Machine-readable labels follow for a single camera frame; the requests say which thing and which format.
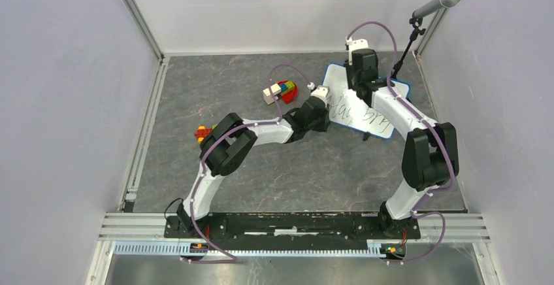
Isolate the white cable duct rail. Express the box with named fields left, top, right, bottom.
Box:
left=114, top=241, right=405, bottom=259

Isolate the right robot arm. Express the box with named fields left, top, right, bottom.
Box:
left=344, top=48, right=459, bottom=238

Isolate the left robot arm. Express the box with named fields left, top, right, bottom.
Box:
left=177, top=92, right=330, bottom=238

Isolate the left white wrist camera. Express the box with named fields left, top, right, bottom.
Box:
left=310, top=85, right=329, bottom=103

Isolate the blue framed whiteboard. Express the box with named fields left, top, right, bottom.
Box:
left=323, top=63, right=395, bottom=140

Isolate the white red toy block stack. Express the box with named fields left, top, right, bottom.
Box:
left=263, top=80, right=298, bottom=105

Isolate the red toy block car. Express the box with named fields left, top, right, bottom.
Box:
left=194, top=125, right=216, bottom=144

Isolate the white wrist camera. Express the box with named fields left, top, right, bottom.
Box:
left=346, top=37, right=369, bottom=52
left=310, top=85, right=329, bottom=103

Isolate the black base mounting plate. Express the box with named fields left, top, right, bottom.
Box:
left=163, top=211, right=421, bottom=252

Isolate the black microphone stand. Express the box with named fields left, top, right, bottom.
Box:
left=391, top=18, right=426, bottom=79

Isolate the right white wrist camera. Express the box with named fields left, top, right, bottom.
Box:
left=346, top=37, right=369, bottom=52

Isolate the grey microphone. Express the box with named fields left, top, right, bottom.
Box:
left=412, top=0, right=461, bottom=20

